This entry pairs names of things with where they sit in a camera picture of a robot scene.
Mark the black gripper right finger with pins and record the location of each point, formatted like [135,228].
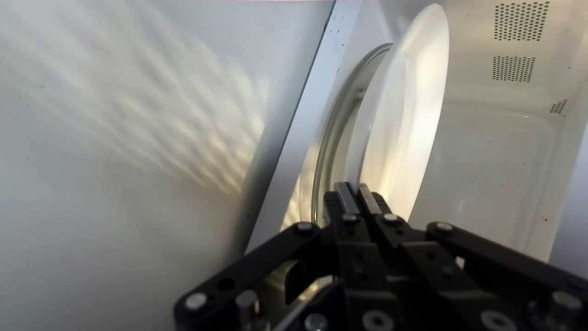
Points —
[452,276]

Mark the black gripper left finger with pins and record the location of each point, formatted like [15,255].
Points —
[355,281]

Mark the glass microwave turntable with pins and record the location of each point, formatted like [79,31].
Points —
[340,129]

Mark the silver microwave oven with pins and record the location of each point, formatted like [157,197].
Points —
[508,158]

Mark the white round plate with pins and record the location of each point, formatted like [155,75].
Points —
[410,103]

